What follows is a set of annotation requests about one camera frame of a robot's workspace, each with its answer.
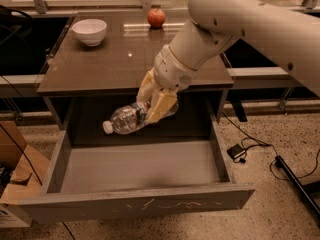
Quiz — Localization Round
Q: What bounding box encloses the black metal stand leg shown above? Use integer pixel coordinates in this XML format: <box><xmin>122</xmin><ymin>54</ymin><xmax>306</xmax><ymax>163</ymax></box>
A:
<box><xmin>275</xmin><ymin>155</ymin><xmax>320</xmax><ymax>220</ymax></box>

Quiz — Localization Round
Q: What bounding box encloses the black bag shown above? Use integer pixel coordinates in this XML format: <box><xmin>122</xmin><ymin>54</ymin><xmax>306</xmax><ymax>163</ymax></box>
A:
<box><xmin>0</xmin><ymin>5</ymin><xmax>33</xmax><ymax>37</ymax></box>

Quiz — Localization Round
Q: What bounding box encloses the red apple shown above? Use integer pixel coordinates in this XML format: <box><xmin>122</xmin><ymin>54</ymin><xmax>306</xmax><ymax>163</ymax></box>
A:
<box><xmin>147</xmin><ymin>8</ymin><xmax>166</xmax><ymax>28</ymax></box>

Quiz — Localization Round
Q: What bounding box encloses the grey open top drawer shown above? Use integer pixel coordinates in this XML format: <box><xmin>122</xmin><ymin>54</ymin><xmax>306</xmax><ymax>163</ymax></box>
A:
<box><xmin>19</xmin><ymin>95</ymin><xmax>254</xmax><ymax>223</ymax></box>

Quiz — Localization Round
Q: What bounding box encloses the grey cabinet with glossy top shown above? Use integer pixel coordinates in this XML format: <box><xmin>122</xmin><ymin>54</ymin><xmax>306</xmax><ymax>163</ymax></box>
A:
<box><xmin>36</xmin><ymin>9</ymin><xmax>234</xmax><ymax>132</ymax></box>

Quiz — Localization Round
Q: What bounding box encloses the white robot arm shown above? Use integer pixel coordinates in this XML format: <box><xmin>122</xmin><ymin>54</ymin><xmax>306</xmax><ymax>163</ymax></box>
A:
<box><xmin>136</xmin><ymin>0</ymin><xmax>320</xmax><ymax>123</ymax></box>

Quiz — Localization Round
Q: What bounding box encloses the black power adapter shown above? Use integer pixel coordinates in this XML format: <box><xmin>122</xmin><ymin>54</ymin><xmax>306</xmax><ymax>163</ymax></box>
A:
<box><xmin>227</xmin><ymin>144</ymin><xmax>245</xmax><ymax>160</ymax></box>

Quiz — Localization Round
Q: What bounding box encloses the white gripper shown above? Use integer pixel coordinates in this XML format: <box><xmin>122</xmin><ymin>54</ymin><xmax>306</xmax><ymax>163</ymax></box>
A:
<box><xmin>136</xmin><ymin>45</ymin><xmax>196</xmax><ymax>123</ymax></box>

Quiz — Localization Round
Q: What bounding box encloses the clear plastic water bottle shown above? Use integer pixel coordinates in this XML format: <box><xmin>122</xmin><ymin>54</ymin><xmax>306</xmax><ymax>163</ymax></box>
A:
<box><xmin>101</xmin><ymin>98</ymin><xmax>180</xmax><ymax>136</ymax></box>

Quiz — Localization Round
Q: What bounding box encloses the brown cardboard box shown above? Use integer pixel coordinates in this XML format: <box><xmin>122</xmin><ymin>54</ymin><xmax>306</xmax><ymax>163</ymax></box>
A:
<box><xmin>0</xmin><ymin>121</ymin><xmax>49</xmax><ymax>228</ymax></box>

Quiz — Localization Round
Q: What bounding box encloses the white ceramic bowl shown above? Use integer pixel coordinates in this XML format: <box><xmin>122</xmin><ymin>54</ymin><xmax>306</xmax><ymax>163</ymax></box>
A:
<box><xmin>72</xmin><ymin>19</ymin><xmax>107</xmax><ymax>47</ymax></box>

